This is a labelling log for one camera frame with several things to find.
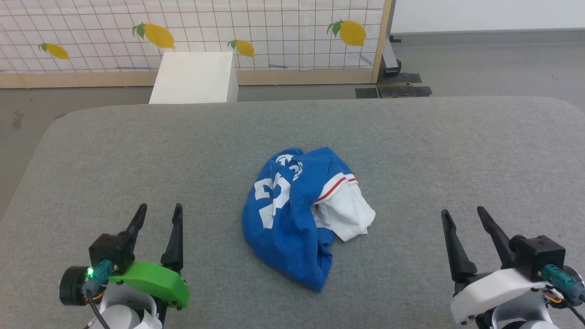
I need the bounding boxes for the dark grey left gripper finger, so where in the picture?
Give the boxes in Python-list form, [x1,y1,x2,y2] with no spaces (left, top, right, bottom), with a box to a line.
[160,203,184,273]
[127,203,148,244]

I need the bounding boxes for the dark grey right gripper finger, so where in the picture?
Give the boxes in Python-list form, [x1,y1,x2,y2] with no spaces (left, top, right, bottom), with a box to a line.
[441,209,479,282]
[477,206,516,270]

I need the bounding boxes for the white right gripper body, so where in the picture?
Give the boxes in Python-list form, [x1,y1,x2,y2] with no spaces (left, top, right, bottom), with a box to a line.
[450,269,549,326]

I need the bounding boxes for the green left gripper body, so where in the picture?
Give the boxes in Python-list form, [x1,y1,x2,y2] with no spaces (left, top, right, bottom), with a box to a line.
[108,260,191,310]

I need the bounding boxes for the blue and white jersey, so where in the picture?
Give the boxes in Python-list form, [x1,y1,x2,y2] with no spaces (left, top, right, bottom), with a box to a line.
[241,146,376,293]

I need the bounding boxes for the white box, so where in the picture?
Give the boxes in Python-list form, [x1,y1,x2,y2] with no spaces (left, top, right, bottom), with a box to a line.
[149,52,239,104]

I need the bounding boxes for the long black floor plate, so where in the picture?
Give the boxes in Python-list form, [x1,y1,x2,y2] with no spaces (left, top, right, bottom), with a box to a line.
[355,85,433,99]

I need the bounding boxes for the lemon print partition screen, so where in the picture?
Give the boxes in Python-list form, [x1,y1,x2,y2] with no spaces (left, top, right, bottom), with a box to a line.
[0,0,394,89]

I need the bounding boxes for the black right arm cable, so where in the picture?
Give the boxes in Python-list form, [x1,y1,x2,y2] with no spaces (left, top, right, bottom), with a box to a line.
[542,264,585,329]

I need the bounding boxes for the grey metal post with wheel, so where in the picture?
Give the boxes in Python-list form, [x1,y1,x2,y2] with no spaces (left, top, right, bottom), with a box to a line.
[383,27,404,76]

